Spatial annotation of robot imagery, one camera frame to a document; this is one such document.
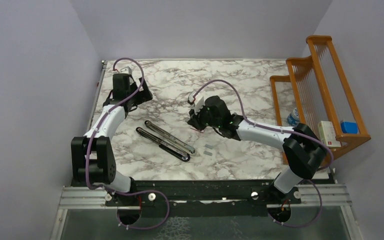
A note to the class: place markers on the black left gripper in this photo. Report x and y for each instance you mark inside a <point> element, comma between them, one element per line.
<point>145,95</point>

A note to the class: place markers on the long black silver stapler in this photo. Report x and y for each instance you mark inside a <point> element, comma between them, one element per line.
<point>167,142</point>

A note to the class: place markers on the wooden orange rack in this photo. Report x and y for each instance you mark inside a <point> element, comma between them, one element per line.
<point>321,92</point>

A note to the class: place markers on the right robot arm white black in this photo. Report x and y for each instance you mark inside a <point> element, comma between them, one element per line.
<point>303,150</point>

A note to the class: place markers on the blue white bottle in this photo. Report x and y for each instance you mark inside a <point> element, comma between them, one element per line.
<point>293,118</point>

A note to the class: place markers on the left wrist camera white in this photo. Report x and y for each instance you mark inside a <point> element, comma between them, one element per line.
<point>126,70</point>

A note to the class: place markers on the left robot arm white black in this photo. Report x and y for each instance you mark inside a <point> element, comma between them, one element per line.
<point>92,156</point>

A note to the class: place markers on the red white staple box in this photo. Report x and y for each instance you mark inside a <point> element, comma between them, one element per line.
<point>199,131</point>

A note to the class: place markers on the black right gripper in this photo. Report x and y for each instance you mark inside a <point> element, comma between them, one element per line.
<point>194,118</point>

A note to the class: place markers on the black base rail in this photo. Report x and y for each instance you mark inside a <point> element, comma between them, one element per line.
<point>184,198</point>

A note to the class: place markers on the blue small box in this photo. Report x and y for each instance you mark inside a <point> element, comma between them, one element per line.
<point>348,127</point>

